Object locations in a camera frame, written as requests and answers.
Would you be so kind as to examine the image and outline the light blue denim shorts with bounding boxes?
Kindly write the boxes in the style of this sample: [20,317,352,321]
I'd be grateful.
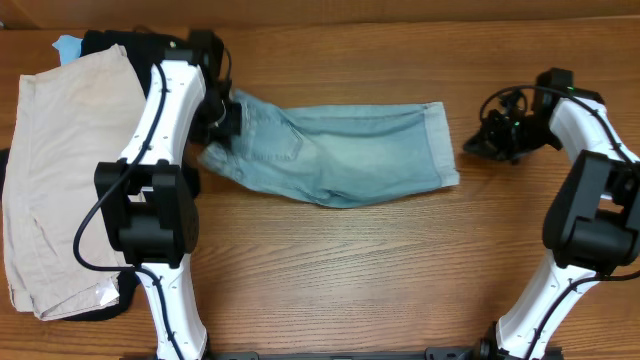
[200,91,460,208]

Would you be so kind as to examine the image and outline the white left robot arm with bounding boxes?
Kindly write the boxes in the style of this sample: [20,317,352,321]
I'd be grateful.
[81,30,242,359]

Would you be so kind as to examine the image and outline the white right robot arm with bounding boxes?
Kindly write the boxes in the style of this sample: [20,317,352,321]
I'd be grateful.
[460,68,639,359]

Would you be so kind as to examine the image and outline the black t-shirt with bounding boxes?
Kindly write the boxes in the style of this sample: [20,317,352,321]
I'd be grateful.
[0,29,201,323]

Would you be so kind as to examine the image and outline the beige cotton shorts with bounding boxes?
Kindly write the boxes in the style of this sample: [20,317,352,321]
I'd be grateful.
[1,43,149,322]

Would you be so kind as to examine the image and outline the light blue folded garment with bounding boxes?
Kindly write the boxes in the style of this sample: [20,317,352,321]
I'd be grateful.
[52,35,82,65]

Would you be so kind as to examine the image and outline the brown cardboard backdrop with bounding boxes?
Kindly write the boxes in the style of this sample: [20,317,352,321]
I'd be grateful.
[1,0,639,29]

